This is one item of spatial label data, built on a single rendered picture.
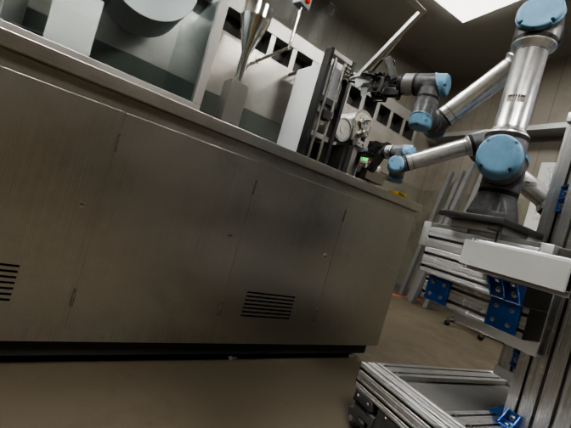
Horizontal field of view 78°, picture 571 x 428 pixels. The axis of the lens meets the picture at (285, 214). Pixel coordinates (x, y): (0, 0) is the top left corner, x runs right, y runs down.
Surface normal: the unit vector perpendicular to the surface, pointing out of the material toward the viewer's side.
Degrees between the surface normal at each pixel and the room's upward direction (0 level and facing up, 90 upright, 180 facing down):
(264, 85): 90
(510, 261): 90
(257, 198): 90
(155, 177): 90
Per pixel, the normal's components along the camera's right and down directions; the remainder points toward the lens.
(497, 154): -0.61, -0.04
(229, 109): 0.55, 0.16
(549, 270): -0.85, -0.25
